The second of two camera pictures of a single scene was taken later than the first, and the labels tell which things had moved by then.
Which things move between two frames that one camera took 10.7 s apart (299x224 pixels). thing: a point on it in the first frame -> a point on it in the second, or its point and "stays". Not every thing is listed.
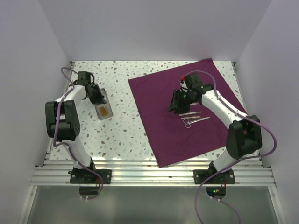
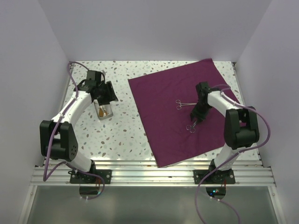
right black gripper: [176, 102] -> [200, 116]
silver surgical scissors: [188, 123] -> [191, 128]
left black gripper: [99, 99] -> [110, 96]
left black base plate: [87, 176] stays
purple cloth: [177, 138] stays
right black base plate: [201, 176] stays
